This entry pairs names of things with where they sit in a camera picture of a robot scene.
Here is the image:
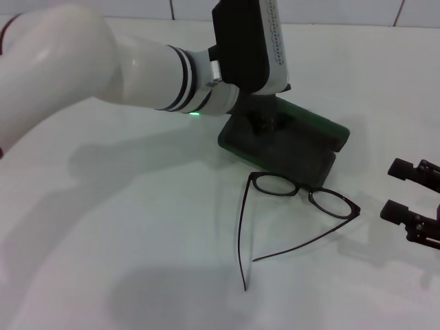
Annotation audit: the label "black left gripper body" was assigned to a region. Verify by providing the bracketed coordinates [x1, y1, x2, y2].
[237, 92, 278, 120]

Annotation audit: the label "green glasses case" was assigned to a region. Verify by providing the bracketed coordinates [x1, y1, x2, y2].
[217, 98, 351, 185]

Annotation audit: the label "black glasses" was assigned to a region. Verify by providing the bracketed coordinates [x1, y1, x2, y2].
[236, 170, 362, 292]

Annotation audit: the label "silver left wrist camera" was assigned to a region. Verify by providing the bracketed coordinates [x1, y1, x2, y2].
[210, 0, 292, 96]

